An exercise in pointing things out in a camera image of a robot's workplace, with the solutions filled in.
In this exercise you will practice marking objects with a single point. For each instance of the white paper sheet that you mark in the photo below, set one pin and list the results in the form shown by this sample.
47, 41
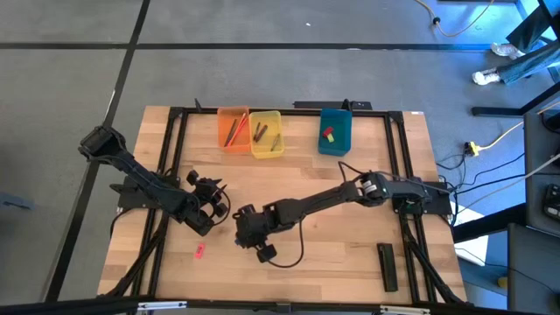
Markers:
472, 249

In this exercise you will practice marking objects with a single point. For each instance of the black side desk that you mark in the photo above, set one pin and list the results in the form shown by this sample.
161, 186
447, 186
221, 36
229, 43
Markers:
540, 144

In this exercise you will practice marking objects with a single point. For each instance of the orange translucent plastic bin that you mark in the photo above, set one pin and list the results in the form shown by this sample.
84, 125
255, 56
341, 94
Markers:
223, 114

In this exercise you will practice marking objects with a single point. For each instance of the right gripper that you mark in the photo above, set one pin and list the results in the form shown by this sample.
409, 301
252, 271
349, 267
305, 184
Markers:
256, 227

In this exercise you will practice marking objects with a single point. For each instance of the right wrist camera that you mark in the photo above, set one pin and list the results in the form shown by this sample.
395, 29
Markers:
266, 254

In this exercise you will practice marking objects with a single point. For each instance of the black controller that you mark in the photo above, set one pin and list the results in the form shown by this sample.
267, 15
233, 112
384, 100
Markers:
552, 201

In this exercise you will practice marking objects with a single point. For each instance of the red pen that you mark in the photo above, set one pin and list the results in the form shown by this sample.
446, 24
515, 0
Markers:
240, 127

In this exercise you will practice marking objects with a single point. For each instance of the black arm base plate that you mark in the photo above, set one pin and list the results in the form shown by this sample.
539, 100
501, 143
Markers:
131, 201
437, 205

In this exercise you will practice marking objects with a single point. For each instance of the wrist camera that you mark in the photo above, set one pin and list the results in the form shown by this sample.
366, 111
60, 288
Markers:
193, 177
266, 254

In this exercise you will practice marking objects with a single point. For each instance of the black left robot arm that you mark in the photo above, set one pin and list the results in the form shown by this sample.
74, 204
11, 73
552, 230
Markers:
144, 181

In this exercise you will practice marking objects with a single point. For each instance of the black rectangular bar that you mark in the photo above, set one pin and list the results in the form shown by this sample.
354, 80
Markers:
387, 267

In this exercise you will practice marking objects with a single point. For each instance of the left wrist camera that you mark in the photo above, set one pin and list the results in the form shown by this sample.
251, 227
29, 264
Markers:
193, 177

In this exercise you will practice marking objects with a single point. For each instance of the black metal rig frame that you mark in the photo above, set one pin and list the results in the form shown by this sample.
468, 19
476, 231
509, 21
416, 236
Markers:
302, 112

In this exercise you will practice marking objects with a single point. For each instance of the silver aluminium bracket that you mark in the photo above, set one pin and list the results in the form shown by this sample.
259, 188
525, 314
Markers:
404, 310
162, 305

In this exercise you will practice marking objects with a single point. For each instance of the dark pencil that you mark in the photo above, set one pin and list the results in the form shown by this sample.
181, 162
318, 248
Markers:
230, 133

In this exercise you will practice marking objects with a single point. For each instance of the teal plastic bin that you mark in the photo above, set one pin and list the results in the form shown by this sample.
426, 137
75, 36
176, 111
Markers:
343, 140

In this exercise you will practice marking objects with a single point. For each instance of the person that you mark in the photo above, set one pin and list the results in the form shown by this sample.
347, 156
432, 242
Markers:
529, 65

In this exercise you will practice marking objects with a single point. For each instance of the black power strip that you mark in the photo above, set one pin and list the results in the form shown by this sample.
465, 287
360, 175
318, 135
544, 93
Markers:
306, 105

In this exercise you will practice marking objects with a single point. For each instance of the pink eraser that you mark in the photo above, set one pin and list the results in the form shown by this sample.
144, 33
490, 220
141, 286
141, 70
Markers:
199, 250

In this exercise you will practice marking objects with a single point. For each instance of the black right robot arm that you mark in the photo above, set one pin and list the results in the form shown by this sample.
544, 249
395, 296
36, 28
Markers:
324, 201

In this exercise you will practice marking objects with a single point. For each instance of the white shoe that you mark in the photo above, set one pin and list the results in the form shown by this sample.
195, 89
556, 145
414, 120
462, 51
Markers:
505, 50
485, 77

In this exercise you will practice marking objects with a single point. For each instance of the yellow translucent plastic bin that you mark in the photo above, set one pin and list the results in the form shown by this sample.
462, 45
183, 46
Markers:
273, 122

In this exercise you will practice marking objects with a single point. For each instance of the red crayon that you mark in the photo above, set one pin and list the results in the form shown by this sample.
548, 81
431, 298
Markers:
262, 133

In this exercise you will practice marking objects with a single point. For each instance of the yellow eraser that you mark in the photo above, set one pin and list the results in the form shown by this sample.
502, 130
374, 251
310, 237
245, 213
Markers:
331, 138

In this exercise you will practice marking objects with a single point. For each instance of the red eraser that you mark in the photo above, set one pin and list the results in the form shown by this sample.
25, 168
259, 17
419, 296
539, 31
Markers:
328, 131

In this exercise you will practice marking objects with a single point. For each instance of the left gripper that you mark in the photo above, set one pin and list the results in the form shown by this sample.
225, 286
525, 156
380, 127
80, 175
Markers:
194, 214

